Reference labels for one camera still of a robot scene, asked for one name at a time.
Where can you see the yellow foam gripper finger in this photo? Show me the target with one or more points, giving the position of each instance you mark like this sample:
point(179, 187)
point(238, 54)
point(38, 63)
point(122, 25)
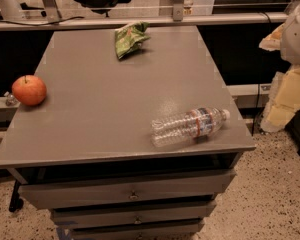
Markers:
point(272, 42)
point(284, 100)

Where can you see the green jalapeno chip bag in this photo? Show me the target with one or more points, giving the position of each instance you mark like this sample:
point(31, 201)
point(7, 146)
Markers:
point(129, 38)

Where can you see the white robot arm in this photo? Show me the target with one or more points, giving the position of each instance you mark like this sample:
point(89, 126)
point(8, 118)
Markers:
point(290, 40)

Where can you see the clear plastic water bottle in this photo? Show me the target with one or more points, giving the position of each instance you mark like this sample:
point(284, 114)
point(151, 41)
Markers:
point(188, 126)

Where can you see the grey drawer cabinet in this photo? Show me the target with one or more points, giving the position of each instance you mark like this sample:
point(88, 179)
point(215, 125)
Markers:
point(86, 154)

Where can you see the red apple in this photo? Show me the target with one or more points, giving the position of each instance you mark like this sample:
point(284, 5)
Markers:
point(30, 90)

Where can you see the small glass bottle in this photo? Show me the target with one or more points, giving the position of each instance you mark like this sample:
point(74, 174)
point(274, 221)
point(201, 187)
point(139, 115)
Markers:
point(10, 99)

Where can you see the grey metal rail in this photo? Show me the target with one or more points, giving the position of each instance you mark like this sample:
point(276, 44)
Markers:
point(79, 23)

